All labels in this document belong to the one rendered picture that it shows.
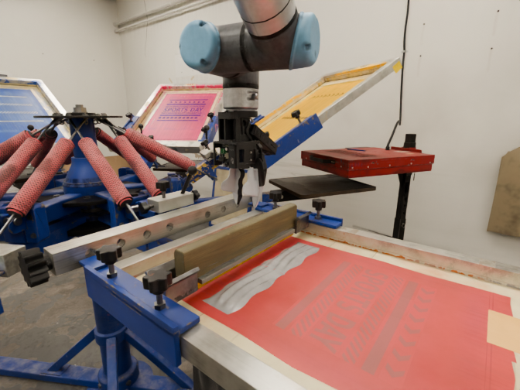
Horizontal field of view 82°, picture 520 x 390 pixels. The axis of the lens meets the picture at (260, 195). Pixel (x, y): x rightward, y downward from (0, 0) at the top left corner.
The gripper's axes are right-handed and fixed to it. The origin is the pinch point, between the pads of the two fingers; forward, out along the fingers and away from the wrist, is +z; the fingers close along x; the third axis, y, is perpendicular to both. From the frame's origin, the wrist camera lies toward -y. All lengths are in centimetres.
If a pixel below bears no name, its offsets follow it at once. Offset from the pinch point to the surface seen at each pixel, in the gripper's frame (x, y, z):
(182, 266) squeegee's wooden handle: 0.6, 19.8, 8.8
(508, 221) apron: 58, -194, 45
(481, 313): 46, -12, 16
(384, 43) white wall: -34, -199, -75
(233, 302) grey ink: 8.6, 14.5, 15.8
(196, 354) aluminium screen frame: 14.8, 28.6, 14.1
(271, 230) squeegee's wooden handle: 1.1, -8.3, 9.8
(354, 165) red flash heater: -8, -89, 2
